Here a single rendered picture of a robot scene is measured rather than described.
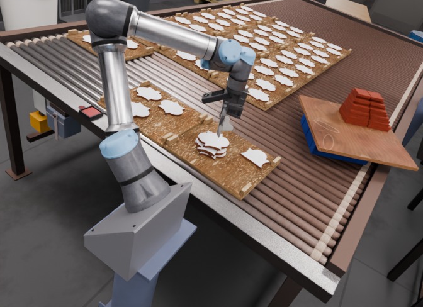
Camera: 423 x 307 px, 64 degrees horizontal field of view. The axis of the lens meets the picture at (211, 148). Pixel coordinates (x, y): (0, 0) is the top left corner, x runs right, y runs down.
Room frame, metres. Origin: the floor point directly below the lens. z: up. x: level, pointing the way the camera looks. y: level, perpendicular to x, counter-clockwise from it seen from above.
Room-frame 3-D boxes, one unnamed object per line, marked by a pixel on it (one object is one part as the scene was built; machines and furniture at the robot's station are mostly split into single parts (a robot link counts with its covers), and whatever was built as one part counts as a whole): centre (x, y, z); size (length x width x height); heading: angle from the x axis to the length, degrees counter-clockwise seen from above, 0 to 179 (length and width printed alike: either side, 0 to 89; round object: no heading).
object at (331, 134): (1.59, -0.68, 1.03); 0.50 x 0.50 x 0.02; 9
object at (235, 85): (1.20, -0.02, 1.28); 0.08 x 0.08 x 0.05
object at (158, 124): (1.38, 0.32, 0.93); 0.41 x 0.35 x 0.02; 65
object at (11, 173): (1.56, 1.24, 0.43); 0.12 x 0.12 x 0.85; 64
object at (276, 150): (1.62, 0.18, 0.90); 1.95 x 0.05 x 0.05; 64
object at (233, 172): (1.20, -0.06, 0.93); 0.41 x 0.35 x 0.02; 63
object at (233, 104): (1.20, -0.03, 1.20); 0.09 x 0.08 x 0.12; 95
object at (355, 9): (6.46, -1.56, 0.39); 1.46 x 0.75 x 0.78; 171
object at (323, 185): (1.58, 0.20, 0.90); 1.95 x 0.05 x 0.05; 64
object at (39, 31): (3.45, 0.41, 0.90); 4.04 x 0.06 x 0.10; 154
